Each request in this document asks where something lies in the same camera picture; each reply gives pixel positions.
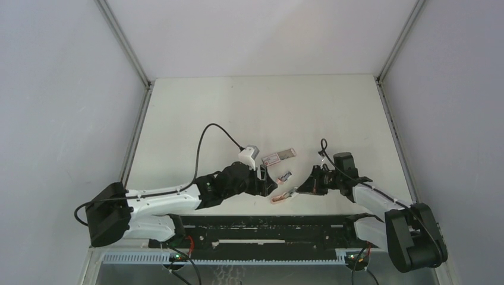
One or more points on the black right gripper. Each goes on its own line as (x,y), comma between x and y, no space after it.
(312,184)

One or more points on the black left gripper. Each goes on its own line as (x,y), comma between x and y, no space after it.
(264,185)

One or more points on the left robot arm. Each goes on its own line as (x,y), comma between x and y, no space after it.
(116,212)

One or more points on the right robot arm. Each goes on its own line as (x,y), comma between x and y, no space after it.
(409,233)

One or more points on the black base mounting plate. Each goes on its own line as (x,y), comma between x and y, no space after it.
(262,238)

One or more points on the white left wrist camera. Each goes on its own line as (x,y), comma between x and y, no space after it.
(248,155)

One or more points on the aluminium right frame rail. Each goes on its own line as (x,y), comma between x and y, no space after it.
(388,106)

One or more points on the aluminium frame rail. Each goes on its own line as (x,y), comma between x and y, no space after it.
(388,106)
(131,84)

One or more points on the aluminium left frame rail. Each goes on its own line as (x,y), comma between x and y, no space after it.
(131,84)

